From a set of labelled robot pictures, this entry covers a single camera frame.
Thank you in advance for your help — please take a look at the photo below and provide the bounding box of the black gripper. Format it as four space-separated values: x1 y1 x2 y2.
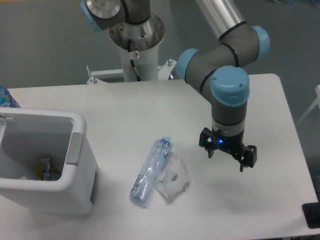
199 127 257 173

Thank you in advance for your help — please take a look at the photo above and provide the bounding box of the white face mask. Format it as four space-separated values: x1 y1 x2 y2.
155 152 191 203

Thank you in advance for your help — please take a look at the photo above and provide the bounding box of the crushed clear plastic bottle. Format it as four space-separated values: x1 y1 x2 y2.
129 135 172 205

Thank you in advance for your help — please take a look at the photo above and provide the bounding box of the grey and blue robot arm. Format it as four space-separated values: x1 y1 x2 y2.
80 0 270 168

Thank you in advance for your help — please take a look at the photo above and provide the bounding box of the trash inside can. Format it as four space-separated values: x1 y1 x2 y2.
18 158 61 182

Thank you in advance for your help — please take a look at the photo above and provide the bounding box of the white trash can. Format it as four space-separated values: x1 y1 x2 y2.
0 107 100 214

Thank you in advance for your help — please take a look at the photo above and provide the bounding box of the black clamp at table edge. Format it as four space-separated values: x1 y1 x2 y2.
302 202 320 229

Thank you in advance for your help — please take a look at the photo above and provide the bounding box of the blue labelled bottle at edge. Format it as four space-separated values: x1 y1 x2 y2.
0 85 21 108

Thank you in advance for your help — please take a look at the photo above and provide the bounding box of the white frame at right edge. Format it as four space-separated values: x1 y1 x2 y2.
296 85 320 125

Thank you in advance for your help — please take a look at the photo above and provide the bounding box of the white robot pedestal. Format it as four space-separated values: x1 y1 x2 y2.
86 13 177 84

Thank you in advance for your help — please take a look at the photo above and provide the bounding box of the black cable on pedestal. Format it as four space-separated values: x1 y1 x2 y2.
126 38 142 82

